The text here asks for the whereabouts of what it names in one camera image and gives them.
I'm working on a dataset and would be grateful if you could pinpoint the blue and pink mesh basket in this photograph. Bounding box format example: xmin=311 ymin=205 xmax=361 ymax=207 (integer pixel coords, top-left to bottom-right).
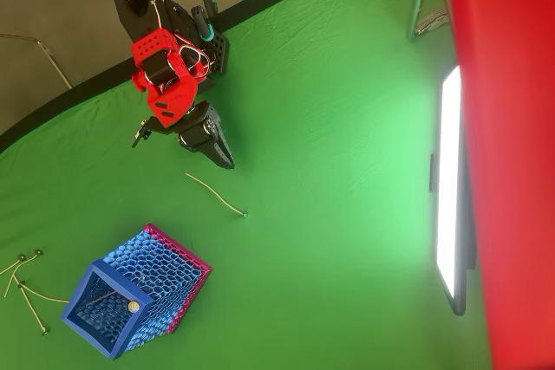
xmin=59 ymin=222 xmax=212 ymax=361

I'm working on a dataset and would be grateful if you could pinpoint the green table cloth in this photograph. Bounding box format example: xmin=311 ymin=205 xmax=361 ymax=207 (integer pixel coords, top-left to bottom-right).
xmin=0 ymin=0 xmax=493 ymax=370

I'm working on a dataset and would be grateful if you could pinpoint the black LED light panel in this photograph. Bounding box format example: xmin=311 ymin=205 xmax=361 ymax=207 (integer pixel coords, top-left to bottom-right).
xmin=428 ymin=64 xmax=478 ymax=317

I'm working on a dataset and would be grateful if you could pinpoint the large red blurred panel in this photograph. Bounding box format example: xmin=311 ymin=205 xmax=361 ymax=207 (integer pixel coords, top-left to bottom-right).
xmin=441 ymin=0 xmax=555 ymax=370

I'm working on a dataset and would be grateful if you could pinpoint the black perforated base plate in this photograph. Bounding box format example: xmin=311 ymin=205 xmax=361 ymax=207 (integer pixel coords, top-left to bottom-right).
xmin=197 ymin=30 xmax=229 ymax=85

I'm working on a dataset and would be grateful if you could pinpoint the black clamp with teal ring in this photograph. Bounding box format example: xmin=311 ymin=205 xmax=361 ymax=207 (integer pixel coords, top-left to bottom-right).
xmin=189 ymin=0 xmax=217 ymax=44

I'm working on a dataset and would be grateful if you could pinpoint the thin grey cable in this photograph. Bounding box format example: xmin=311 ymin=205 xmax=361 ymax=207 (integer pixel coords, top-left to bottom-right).
xmin=0 ymin=33 xmax=74 ymax=90

